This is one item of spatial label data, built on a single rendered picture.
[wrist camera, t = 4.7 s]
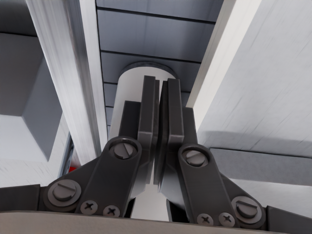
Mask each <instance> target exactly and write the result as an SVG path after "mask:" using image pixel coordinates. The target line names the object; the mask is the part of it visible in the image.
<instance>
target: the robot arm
mask: <svg viewBox="0 0 312 234"><path fill-rule="evenodd" d="M159 90H160V80H156V77H155V76H147V75H144V80H143V92H142V100H141V102H136V101H127V100H125V102H124V107H123V114H122V119H121V124H120V129H119V134H118V136H117V137H114V138H112V139H110V140H109V141H108V142H107V143H106V145H105V147H104V149H103V151H102V154H101V156H99V157H97V158H95V159H94V160H92V161H90V162H88V163H86V164H84V165H82V166H80V167H79V168H77V169H75V170H73V171H71V172H69V173H67V174H66V175H64V176H62V177H60V178H58V179H56V180H54V181H53V182H51V183H50V184H49V185H48V186H44V187H41V186H40V184H33V185H24V186H14V187H4V188H0V234H312V218H309V217H305V216H302V215H299V214H295V213H292V212H288V211H285V210H282V209H279V208H275V207H271V206H268V205H267V207H266V208H265V207H262V206H261V204H260V203H259V202H258V201H257V200H256V199H254V198H253V197H252V196H251V195H249V194H248V193H247V192H246V191H244V190H243V189H242V188H240V187H239V186H238V185H236V184H235V183H234V182H233V181H231V180H230V179H228V178H227V177H226V176H225V175H223V174H222V173H221V172H220V171H219V170H218V167H217V164H216V162H215V159H214V156H213V154H212V153H211V151H210V150H209V149H208V148H206V147H204V146H203V145H200V144H198V141H197V133H196V126H195V116H194V110H193V108H189V107H182V101H181V89H180V80H179V79H174V78H168V80H167V81H163V83H162V91H161V97H160V100H159ZM153 162H154V181H153V184H154V185H158V193H162V194H163V195H164V196H165V197H166V207H167V212H168V218H169V221H156V220H146V219H134V218H131V216H132V212H133V208H134V205H135V202H136V197H137V196H138V195H139V194H141V193H142V192H144V191H145V187H146V184H150V179H151V174H152V168H153Z"/></svg>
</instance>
